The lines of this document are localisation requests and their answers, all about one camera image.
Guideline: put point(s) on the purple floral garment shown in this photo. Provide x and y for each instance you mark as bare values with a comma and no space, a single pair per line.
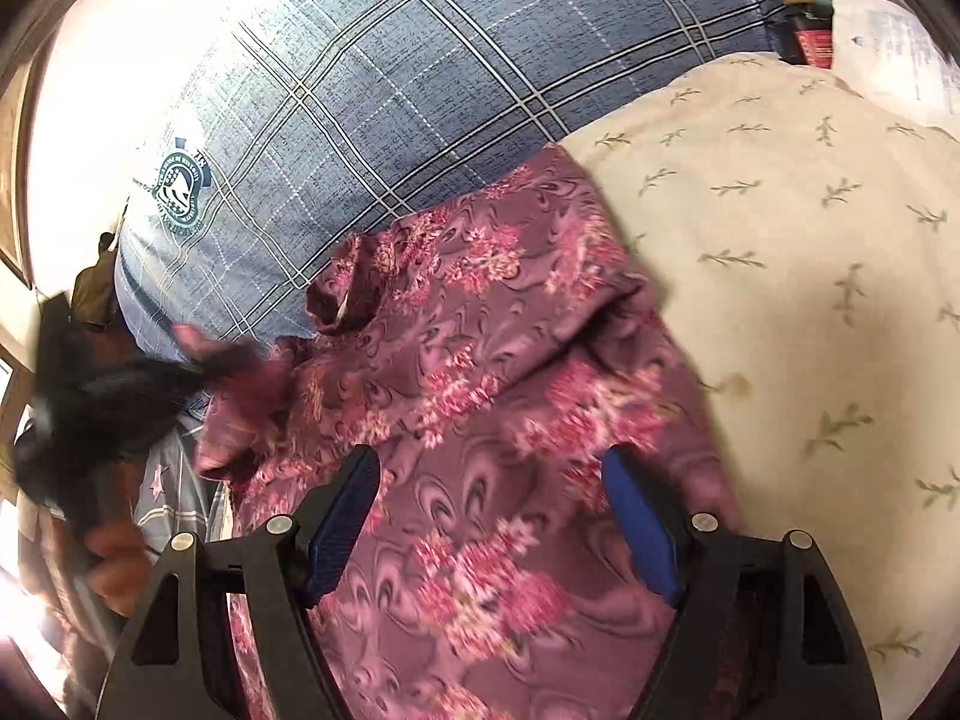
489,350

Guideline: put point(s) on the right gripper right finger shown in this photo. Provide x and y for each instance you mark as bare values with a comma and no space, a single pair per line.
761,628

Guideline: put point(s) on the dark bottle red label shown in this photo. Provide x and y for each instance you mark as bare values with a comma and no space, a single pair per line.
804,32

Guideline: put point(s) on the blue plaid bedsheet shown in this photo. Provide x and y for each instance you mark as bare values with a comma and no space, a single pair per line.
299,122

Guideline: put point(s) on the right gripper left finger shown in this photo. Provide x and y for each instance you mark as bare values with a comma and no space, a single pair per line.
177,657

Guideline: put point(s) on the white paper sheet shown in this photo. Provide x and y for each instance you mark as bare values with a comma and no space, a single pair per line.
883,52

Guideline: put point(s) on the grey-blue patterned quilt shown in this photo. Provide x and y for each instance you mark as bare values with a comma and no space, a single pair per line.
173,499

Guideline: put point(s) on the cream leaf-print pillow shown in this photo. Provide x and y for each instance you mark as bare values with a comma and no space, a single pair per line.
807,244

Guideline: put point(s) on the person's left hand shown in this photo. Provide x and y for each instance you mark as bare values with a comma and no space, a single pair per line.
123,568

